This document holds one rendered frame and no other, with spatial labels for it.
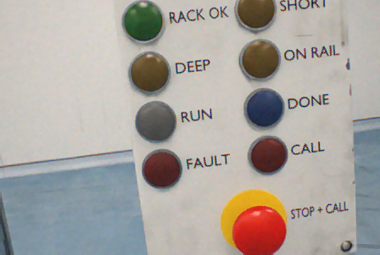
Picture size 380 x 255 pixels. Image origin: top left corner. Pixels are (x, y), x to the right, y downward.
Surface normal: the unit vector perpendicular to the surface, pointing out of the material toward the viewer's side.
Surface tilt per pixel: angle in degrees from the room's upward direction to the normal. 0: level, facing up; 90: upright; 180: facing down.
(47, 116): 90
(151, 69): 87
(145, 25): 93
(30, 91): 90
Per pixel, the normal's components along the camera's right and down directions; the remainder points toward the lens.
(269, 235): 0.15, 0.16
